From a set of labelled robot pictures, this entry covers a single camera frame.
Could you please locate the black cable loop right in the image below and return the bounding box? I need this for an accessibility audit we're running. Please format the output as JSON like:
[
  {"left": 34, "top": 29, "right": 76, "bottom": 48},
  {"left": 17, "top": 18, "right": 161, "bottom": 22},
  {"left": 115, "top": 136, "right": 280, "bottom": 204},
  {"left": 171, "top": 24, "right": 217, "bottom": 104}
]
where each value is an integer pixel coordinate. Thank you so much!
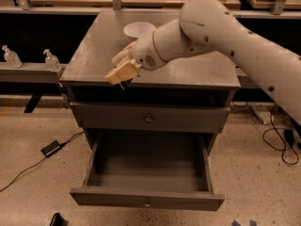
[{"left": 261, "top": 103, "right": 300, "bottom": 167}]

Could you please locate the open grey middle drawer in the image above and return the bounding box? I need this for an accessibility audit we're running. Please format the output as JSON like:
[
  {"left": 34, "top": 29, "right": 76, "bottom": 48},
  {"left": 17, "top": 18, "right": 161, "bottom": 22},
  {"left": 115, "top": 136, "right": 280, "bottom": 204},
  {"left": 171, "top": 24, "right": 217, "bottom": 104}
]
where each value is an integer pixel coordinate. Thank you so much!
[{"left": 70, "top": 130, "right": 225, "bottom": 211}]

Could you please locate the black object bottom edge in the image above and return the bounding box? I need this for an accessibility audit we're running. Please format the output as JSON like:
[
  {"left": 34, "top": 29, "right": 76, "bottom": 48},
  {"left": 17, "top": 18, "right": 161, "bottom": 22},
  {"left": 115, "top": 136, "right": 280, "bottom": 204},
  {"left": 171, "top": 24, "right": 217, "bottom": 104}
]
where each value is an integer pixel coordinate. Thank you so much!
[{"left": 50, "top": 213, "right": 64, "bottom": 226}]

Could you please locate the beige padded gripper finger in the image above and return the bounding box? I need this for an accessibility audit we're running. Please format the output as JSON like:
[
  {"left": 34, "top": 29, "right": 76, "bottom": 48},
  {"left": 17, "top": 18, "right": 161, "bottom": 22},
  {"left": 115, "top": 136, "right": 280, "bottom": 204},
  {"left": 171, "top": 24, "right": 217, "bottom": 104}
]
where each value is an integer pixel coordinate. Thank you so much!
[
  {"left": 105, "top": 59, "right": 142, "bottom": 85},
  {"left": 112, "top": 42, "right": 135, "bottom": 65}
]

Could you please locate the clear pump bottle far left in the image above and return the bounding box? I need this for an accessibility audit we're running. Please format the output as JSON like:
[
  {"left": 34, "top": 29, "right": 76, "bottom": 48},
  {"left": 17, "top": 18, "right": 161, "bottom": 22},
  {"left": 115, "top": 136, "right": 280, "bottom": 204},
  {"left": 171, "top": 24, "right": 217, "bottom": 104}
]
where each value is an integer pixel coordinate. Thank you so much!
[{"left": 2, "top": 45, "right": 23, "bottom": 68}]

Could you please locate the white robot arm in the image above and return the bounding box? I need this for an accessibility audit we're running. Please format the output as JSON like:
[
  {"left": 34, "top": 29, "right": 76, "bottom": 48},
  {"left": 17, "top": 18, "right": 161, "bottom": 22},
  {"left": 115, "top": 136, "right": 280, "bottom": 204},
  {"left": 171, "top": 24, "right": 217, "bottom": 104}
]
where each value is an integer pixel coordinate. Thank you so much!
[{"left": 105, "top": 0, "right": 301, "bottom": 123}]

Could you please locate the clear pump bottle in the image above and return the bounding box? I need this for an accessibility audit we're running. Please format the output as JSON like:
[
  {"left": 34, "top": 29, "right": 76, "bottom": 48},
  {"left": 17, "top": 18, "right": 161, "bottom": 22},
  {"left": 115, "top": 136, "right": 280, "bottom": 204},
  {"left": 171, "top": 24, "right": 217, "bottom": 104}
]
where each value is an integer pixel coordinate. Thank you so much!
[
  {"left": 43, "top": 49, "right": 61, "bottom": 73},
  {"left": 2, "top": 45, "right": 23, "bottom": 68}
]

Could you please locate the dark blue rxbar wrapper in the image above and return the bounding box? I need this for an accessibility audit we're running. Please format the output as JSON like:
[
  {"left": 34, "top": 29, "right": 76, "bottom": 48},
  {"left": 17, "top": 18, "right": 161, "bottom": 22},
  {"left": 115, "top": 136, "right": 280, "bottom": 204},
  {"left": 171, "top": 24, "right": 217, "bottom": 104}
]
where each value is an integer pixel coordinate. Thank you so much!
[{"left": 115, "top": 79, "right": 132, "bottom": 90}]

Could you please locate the black power adapter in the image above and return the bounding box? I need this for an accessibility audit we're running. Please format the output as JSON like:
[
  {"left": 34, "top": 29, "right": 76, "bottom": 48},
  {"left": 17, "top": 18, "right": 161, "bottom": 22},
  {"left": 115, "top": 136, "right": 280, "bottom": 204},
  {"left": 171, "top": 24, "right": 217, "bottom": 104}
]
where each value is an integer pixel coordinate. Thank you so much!
[{"left": 40, "top": 140, "right": 60, "bottom": 157}]

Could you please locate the closed grey top drawer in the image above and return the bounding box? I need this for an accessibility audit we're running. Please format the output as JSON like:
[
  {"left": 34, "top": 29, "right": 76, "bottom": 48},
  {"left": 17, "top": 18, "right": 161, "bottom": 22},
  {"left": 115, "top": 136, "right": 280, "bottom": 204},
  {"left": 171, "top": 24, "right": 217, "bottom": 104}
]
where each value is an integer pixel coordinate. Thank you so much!
[{"left": 71, "top": 103, "right": 230, "bottom": 133}]

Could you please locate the white ceramic bowl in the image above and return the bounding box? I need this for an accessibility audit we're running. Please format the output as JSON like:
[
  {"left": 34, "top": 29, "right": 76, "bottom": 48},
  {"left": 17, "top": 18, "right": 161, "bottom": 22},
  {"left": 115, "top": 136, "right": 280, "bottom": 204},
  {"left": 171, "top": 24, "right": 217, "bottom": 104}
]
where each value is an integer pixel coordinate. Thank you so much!
[{"left": 123, "top": 22, "right": 156, "bottom": 41}]

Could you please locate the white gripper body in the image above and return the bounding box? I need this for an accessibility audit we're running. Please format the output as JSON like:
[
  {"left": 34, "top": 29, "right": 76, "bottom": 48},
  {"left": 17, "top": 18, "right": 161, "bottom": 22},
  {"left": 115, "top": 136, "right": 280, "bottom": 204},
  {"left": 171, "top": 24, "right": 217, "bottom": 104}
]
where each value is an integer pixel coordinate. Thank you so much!
[{"left": 132, "top": 32, "right": 166, "bottom": 71}]

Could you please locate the black adapter cable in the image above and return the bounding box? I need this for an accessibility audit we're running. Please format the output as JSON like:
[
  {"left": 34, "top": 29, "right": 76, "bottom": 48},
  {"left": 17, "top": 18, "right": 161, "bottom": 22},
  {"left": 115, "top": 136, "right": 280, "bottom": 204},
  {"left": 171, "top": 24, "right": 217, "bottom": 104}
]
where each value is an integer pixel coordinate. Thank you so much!
[{"left": 0, "top": 131, "right": 85, "bottom": 194}]

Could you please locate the grey drawer cabinet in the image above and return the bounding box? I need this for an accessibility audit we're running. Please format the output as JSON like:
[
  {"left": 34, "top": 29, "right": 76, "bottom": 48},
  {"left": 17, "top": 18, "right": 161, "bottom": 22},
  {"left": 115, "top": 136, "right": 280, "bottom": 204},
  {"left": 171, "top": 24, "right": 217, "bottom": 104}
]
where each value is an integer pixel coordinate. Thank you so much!
[{"left": 59, "top": 8, "right": 242, "bottom": 212}]

